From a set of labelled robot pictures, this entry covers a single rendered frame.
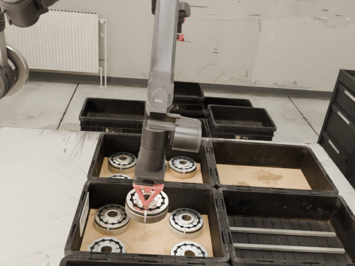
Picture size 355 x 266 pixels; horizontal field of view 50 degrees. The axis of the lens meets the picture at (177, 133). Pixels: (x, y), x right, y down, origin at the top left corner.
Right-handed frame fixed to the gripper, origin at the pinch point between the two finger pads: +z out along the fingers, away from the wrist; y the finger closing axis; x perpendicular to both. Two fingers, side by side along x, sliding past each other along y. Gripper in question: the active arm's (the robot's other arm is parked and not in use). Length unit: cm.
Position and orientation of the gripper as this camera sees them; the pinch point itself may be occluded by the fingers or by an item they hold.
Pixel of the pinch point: (146, 196)
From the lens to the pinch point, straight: 92.4
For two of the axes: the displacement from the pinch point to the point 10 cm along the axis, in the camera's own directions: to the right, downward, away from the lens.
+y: 0.0, -4.9, 8.7
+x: -9.9, -1.3, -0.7
